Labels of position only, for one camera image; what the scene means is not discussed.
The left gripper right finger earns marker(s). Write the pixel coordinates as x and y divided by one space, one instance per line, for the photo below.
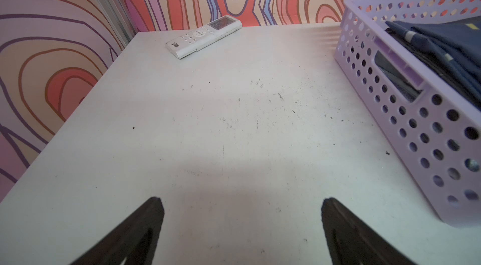
351 241

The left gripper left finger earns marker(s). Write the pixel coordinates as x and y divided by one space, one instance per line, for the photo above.
133 241

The dark grey checked pillowcase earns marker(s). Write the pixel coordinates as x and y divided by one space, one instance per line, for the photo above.
463 77

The navy yellow-striped pillowcase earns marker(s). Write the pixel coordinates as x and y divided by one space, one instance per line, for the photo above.
450 42

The purple plastic basket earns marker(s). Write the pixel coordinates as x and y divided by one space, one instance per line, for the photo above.
433 128

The white remote control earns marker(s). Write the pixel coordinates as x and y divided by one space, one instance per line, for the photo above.
196 40

